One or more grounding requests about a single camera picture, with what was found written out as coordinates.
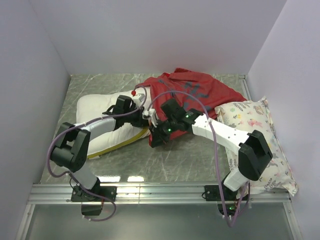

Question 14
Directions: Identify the red pillowcase grey print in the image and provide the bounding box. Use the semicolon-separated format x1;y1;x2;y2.
142;67;251;147

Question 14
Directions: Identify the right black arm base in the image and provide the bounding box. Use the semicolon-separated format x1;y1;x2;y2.
201;185;240;217

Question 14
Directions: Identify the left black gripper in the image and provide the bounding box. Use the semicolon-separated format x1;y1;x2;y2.
123;105;150;127

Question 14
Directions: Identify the floral patterned white pillow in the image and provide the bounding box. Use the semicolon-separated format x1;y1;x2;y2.
215;97;298;196

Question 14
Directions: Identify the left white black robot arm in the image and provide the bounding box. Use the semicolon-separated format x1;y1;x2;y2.
46;93;149;201

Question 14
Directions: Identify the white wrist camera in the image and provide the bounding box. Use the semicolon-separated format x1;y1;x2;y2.
142;108;159;127
131;90;147;108

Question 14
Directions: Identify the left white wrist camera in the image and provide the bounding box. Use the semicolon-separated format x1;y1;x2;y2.
131;90;147;108

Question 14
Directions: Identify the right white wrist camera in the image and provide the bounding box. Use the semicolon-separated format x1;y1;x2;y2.
142;108;159;127

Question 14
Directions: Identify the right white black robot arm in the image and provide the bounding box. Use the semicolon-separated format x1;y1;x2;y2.
142;98;273;200

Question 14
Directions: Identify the white pillow yellow edge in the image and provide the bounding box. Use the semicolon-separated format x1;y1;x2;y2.
76;90;150;159

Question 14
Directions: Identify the aluminium mounting rail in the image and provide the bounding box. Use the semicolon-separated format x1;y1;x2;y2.
16;182;303;240

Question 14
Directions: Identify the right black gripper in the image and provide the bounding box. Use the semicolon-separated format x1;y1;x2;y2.
149;117;179;149

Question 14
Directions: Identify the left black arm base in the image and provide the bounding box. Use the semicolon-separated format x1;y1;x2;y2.
70;179;117;222

